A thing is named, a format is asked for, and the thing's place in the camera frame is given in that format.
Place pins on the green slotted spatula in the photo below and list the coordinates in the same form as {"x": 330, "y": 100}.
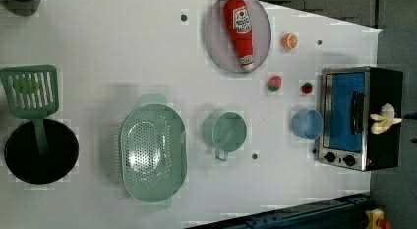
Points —
{"x": 37, "y": 106}

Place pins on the small toy strawberry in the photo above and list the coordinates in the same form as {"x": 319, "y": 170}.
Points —
{"x": 307, "y": 88}

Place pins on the peeled toy banana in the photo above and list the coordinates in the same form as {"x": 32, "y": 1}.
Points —
{"x": 384, "y": 120}

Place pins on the black frying pan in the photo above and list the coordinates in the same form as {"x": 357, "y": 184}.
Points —
{"x": 27, "y": 164}

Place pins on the black cup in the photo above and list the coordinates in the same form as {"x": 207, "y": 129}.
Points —
{"x": 22, "y": 8}

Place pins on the blue metal frame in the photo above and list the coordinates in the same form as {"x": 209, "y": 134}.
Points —
{"x": 340, "y": 213}

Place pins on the grey round plate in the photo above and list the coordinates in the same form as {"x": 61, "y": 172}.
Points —
{"x": 221, "y": 46}

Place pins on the green mug with handle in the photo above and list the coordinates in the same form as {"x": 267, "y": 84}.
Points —
{"x": 225, "y": 131}

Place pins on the toy orange half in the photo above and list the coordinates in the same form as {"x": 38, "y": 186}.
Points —
{"x": 290, "y": 41}

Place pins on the toy toaster oven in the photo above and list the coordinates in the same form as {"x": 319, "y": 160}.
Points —
{"x": 348, "y": 97}

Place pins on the small green toy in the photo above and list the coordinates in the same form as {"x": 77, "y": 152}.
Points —
{"x": 27, "y": 86}

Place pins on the red plush ketchup bottle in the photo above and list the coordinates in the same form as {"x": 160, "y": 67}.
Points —
{"x": 239, "y": 26}

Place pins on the green oval colander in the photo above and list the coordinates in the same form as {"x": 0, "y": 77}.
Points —
{"x": 153, "y": 151}

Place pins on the yellow red box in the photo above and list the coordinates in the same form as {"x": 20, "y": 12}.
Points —
{"x": 377, "y": 220}

